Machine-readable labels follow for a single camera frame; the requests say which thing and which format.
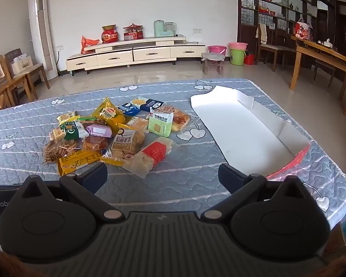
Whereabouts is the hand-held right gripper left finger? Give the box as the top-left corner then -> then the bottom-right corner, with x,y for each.
17,162 -> 126,223

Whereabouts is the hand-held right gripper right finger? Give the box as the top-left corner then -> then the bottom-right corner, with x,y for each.
201,164 -> 309,222

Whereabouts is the small cakes bag brown label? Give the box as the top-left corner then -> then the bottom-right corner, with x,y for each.
101,123 -> 147,166

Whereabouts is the clear bag of brown cookies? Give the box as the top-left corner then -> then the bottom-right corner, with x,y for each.
43,136 -> 85,163

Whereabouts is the purple snack packet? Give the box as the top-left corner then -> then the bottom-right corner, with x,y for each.
85,123 -> 113,139

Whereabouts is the white cardboard box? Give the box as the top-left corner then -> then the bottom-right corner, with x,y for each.
190,86 -> 311,179

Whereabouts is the yellow snack bag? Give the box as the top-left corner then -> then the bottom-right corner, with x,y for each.
93,97 -> 127,133

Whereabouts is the long yellow bar packet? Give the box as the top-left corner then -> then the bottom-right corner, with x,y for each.
57,151 -> 103,176

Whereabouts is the brown bread clear bag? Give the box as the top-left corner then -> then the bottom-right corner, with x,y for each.
82,135 -> 111,153

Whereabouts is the small yellow cracker packet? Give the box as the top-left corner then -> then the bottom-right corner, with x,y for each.
57,111 -> 80,123
49,127 -> 66,141

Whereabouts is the bread packet red label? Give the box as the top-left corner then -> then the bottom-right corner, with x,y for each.
123,136 -> 174,179

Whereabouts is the blue quilted mattress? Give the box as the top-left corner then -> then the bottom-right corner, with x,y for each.
0,78 -> 346,277

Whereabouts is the bread packet orange print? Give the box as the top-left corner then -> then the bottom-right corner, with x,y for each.
156,105 -> 191,133

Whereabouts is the green and white snack packet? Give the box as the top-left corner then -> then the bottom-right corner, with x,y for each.
148,112 -> 174,138

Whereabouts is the dark blue cracker packet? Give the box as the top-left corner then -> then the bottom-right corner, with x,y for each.
132,96 -> 164,112

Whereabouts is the small wooden stool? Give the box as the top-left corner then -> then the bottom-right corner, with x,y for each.
201,52 -> 225,75

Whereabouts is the green plastic bucket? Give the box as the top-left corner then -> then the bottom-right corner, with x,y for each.
230,48 -> 245,66

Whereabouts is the cream TV cabinet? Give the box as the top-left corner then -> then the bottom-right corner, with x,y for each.
66,36 -> 206,77

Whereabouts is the red plastic bag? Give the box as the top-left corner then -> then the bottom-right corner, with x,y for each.
81,35 -> 100,55

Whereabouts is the white paper bag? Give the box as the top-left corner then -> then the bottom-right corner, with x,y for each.
12,54 -> 33,74

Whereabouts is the brown cushioned wooden chair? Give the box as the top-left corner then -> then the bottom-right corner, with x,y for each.
257,23 -> 290,72

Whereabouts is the dark wooden shelf unit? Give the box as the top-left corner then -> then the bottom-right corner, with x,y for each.
237,0 -> 346,65

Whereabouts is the red gold vase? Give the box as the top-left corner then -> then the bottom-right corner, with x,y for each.
101,25 -> 119,44

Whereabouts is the dark wooden chair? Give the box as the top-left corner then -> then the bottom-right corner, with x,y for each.
314,60 -> 336,88

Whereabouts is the cream towel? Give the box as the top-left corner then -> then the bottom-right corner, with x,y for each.
258,24 -> 268,44

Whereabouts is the red pagoda gift box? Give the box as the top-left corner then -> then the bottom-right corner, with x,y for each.
123,23 -> 144,41

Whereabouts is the white tower air conditioner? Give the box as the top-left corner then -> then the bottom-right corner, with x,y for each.
28,0 -> 58,81

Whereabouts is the wooden dining table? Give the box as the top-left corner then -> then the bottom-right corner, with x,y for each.
290,36 -> 346,116

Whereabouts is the mint green kitchen appliance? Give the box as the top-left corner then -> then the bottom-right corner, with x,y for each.
154,20 -> 178,38

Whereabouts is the red gift bag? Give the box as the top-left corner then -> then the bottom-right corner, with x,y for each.
294,19 -> 312,40

